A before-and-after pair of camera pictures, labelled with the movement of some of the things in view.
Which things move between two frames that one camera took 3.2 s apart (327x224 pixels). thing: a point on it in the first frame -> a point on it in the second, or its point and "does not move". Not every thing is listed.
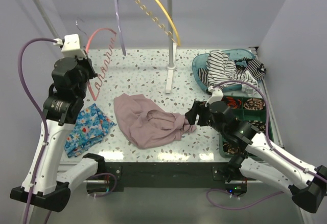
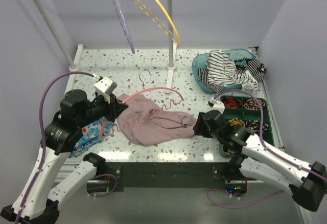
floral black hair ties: [260, 125] does not move
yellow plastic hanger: [150, 17] does not move
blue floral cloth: [92, 125] does not move
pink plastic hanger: [114, 32] -> [141, 90]
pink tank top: [145, 124] does not move
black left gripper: [87, 62] -> [115, 108]
